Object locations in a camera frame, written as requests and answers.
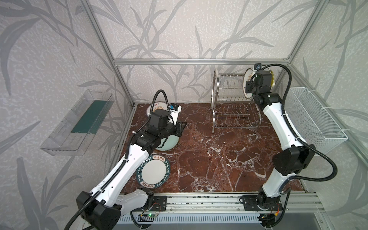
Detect clear plastic wall shelf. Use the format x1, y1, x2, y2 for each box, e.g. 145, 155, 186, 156
40, 90, 115, 156

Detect yellow woven bamboo plate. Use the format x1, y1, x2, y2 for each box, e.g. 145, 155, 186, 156
270, 70, 275, 89

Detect large orange sunburst plate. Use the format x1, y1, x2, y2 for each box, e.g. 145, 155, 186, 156
146, 101, 169, 117

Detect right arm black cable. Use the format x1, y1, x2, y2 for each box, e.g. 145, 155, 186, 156
251, 64, 338, 228

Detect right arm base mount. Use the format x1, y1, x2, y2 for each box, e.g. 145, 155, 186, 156
239, 194, 283, 211

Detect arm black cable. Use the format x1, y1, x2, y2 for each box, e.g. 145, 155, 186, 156
63, 90, 173, 230
251, 64, 338, 228

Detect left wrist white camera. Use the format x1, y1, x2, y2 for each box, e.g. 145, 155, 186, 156
168, 103, 182, 125

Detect stainless steel dish rack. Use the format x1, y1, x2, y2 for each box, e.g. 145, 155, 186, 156
211, 68, 262, 133

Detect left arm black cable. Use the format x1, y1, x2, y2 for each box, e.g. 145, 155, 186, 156
63, 90, 173, 230

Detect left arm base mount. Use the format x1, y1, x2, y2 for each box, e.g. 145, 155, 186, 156
136, 195, 168, 212

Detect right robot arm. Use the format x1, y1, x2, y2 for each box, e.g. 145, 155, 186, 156
244, 70, 314, 210

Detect green flower plate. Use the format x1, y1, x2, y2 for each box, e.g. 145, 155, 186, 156
156, 135, 179, 151

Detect white plate dark lettered rim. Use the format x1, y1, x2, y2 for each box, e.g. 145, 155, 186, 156
136, 155, 171, 189

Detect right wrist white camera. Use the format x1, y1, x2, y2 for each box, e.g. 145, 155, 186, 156
254, 63, 262, 71

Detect wrist white camera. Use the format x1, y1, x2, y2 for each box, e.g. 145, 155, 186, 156
168, 103, 182, 125
254, 63, 262, 71

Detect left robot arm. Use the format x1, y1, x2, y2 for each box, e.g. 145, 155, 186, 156
65, 108, 186, 230

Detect white plate green rim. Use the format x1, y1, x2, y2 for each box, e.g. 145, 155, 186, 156
252, 65, 273, 74

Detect white wire mesh basket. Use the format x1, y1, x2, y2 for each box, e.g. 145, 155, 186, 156
285, 87, 348, 154

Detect small orange sunburst plate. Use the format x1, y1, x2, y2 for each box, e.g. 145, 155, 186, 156
242, 69, 254, 101

